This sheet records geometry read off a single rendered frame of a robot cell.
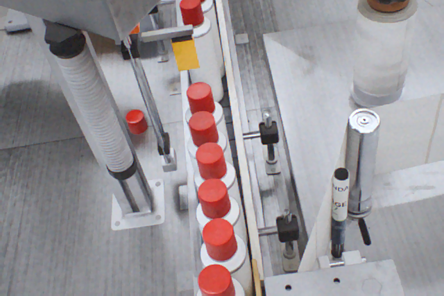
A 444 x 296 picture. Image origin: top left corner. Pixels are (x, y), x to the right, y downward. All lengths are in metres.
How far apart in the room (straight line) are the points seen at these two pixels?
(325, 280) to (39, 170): 0.68
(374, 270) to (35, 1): 0.37
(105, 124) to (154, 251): 0.34
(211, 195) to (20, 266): 0.43
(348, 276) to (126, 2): 0.29
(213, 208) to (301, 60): 0.49
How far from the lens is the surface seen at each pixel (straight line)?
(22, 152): 1.09
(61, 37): 0.51
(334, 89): 0.98
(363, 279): 0.48
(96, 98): 0.55
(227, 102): 0.97
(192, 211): 0.74
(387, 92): 0.92
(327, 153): 0.88
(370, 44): 0.85
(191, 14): 0.84
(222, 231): 0.57
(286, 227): 0.76
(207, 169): 0.63
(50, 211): 0.98
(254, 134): 0.87
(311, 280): 0.48
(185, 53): 0.75
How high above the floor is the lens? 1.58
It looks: 49 degrees down
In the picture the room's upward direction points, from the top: 12 degrees counter-clockwise
